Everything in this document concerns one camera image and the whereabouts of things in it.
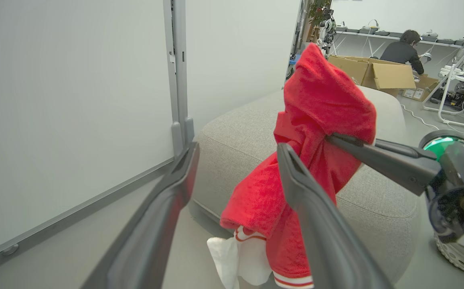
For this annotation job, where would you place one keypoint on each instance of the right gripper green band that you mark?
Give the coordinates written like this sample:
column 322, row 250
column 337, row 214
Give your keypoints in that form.
column 462, row 184

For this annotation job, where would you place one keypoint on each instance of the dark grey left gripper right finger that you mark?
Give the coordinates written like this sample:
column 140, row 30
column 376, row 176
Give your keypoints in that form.
column 324, row 237

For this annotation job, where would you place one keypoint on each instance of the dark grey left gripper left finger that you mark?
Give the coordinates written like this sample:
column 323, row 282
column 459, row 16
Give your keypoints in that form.
column 151, row 237

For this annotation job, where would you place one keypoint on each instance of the red jacket with white sleeves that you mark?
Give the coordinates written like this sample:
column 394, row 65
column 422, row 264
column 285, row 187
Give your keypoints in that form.
column 320, row 104

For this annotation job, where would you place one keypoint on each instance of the white perforated laundry basket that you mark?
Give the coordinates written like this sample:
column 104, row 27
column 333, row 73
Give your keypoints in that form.
column 462, row 259

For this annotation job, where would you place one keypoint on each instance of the small cardboard box with labels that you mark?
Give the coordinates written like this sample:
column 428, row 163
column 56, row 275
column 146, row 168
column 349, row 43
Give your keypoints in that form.
column 420, row 90

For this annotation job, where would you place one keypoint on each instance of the large open cardboard box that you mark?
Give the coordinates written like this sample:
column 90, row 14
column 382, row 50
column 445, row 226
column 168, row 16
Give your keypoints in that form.
column 388, row 74

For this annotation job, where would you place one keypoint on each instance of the white folding chair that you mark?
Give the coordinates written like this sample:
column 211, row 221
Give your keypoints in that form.
column 452, row 80

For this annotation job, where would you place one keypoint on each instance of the person in dark sweater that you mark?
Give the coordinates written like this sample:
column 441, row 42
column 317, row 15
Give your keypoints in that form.
column 402, row 52

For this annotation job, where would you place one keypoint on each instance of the light grey fabric sofa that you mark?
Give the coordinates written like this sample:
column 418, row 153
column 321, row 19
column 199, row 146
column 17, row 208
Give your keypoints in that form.
column 240, row 140

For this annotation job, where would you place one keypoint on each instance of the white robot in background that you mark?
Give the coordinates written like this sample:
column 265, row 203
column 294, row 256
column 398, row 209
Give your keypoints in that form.
column 327, row 34

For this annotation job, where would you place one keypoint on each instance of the green potted plant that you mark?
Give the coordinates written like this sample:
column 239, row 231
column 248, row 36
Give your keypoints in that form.
column 319, row 12

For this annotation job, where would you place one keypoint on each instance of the long white wall shelf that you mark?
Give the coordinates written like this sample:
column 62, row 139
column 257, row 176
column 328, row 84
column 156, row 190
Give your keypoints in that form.
column 376, row 35

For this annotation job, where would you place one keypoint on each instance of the grey metal partition post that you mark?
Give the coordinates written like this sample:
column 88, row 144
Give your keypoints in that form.
column 177, row 80

